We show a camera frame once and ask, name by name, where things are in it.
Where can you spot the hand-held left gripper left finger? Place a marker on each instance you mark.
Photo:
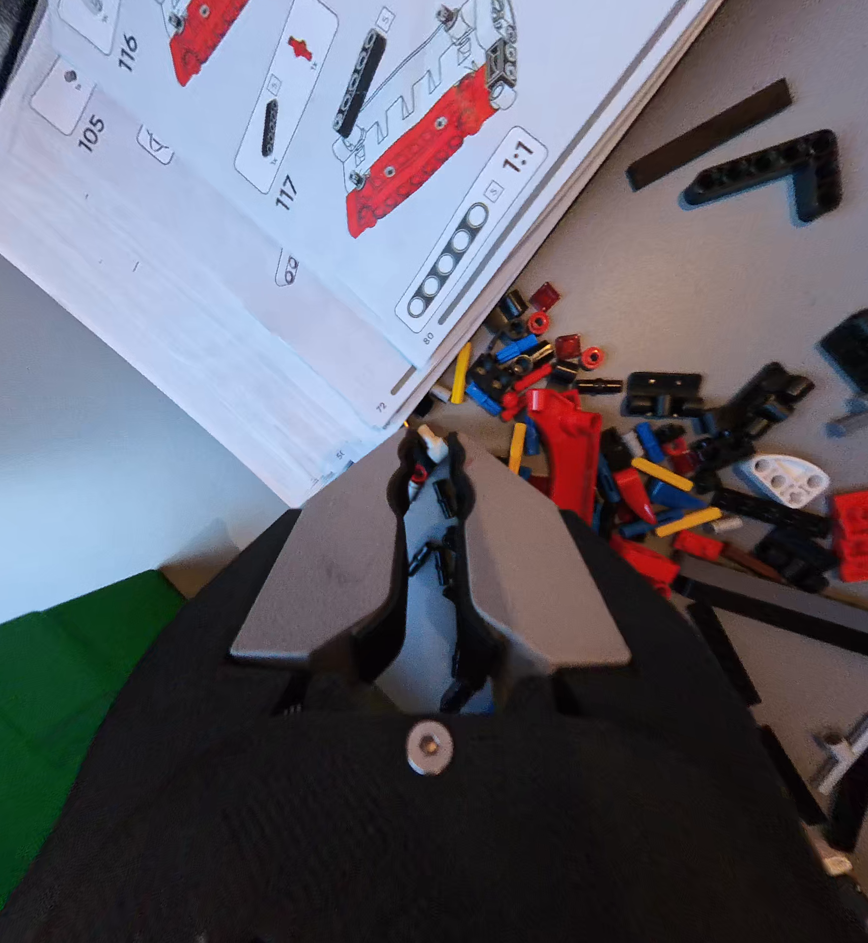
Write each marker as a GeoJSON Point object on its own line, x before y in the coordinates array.
{"type": "Point", "coordinates": [323, 574]}

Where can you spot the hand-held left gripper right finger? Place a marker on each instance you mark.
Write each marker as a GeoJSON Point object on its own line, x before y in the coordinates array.
{"type": "Point", "coordinates": [544, 582]}

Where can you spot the small white pin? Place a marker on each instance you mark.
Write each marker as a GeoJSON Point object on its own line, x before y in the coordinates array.
{"type": "Point", "coordinates": [432, 442]}

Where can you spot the pile of small toy bricks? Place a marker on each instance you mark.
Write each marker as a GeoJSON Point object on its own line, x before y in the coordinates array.
{"type": "Point", "coordinates": [647, 438]}

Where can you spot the black dotted strip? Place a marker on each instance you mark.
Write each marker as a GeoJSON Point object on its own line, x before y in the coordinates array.
{"type": "Point", "coordinates": [725, 652]}

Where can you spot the grey desk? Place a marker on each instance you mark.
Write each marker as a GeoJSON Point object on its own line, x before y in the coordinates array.
{"type": "Point", "coordinates": [73, 405]}

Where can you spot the brown cardboard sheet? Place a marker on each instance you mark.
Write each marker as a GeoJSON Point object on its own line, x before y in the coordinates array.
{"type": "Point", "coordinates": [198, 560]}

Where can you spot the red curved arch piece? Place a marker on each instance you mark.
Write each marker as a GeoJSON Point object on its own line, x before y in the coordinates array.
{"type": "Point", "coordinates": [566, 449]}

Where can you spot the white curved brick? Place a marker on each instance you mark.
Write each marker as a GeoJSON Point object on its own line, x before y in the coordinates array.
{"type": "Point", "coordinates": [784, 479]}

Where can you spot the green plastic bin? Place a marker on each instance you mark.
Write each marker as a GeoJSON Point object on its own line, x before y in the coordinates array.
{"type": "Point", "coordinates": [36, 700]}

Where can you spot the red printed tile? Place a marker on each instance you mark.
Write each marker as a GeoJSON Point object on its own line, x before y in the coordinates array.
{"type": "Point", "coordinates": [865, 534]}

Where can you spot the light grey cross connector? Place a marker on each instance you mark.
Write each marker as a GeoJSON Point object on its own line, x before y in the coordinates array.
{"type": "Point", "coordinates": [846, 751]}

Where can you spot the instruction booklet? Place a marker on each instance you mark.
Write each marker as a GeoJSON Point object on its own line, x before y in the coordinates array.
{"type": "Point", "coordinates": [220, 221]}

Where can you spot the black pin connector block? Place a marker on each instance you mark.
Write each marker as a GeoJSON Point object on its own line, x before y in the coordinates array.
{"type": "Point", "coordinates": [865, 350]}

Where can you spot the long black flat tile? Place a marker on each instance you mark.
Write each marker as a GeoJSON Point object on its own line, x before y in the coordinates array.
{"type": "Point", "coordinates": [706, 134]}

